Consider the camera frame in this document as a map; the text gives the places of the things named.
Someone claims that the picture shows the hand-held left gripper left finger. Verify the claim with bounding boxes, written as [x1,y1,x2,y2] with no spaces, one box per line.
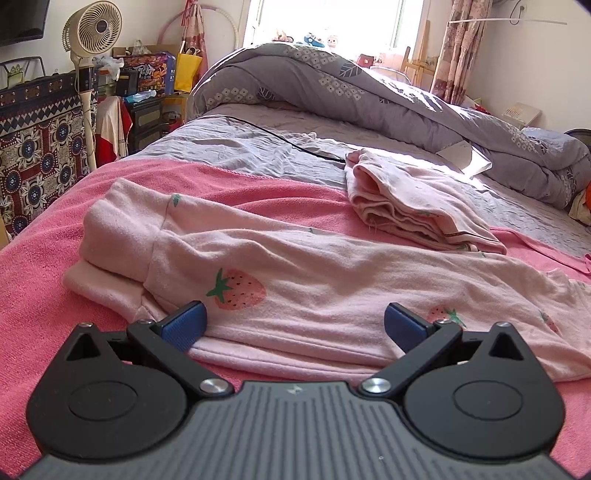
[65,301,234,400]

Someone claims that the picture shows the black wall television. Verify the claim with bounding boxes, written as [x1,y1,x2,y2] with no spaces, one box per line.
[0,0,51,48]

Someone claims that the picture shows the pink blanket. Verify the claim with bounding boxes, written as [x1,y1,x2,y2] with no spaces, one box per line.
[0,154,591,480]

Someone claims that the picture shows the black storage box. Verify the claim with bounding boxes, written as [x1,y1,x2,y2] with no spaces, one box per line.
[126,98,165,156]

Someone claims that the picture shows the thin black cable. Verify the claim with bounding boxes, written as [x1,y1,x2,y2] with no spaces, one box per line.
[225,115,348,163]

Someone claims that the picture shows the black wire rack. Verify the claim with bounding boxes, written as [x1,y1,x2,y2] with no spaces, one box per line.
[0,56,45,92]

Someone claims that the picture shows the grey bed sheet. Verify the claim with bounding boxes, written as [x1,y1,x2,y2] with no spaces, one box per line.
[121,103,591,260]

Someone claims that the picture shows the grey floral duvet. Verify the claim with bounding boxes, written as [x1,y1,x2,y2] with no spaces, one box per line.
[191,43,591,212]

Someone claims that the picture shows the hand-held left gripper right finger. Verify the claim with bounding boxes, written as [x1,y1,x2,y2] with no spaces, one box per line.
[358,301,527,400]

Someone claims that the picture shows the pink hula hoop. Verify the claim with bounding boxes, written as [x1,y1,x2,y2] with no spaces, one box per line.
[158,6,242,50]

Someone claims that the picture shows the white rod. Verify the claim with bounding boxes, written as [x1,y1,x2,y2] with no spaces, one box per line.
[447,17,570,27]

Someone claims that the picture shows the cream standing fan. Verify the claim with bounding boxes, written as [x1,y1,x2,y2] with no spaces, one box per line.
[61,0,124,172]

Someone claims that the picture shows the white paper sheet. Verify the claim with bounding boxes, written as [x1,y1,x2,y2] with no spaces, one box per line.
[433,140,493,179]

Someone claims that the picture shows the pink strawberry pajama pants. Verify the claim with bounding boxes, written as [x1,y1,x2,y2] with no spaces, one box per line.
[62,178,591,383]

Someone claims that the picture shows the blue plastic pack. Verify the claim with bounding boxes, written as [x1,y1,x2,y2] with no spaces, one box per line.
[121,89,158,105]

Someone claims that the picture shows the patterned cloth covered cabinet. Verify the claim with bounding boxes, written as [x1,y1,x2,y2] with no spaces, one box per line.
[0,71,101,239]

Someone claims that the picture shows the folded pale pink garment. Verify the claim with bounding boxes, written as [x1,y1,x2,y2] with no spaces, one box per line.
[344,148,509,256]

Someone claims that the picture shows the grey pillow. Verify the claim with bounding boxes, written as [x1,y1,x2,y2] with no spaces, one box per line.
[521,126,591,161]

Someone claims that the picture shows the white plastic bag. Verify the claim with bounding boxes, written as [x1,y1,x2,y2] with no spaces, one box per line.
[93,54,126,80]

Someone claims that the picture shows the pink floral curtain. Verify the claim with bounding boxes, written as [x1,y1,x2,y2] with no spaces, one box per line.
[431,0,496,108]
[181,0,209,57]

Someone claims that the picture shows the cream cloth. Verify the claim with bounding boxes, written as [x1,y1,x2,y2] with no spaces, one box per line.
[567,191,591,228]

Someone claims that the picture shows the colourful printed box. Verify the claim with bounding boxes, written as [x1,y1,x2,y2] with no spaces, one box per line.
[115,51,178,99]

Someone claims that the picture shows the wooden easel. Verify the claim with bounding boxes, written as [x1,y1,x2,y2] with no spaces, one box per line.
[401,20,440,89]

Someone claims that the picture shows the red and white cloth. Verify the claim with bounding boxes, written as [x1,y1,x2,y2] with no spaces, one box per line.
[95,95,134,163]

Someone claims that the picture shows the yellow paper bag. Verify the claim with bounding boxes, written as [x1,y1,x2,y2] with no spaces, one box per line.
[174,51,205,94]

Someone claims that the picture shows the black headboard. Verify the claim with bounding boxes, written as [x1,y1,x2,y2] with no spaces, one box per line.
[563,128,591,149]

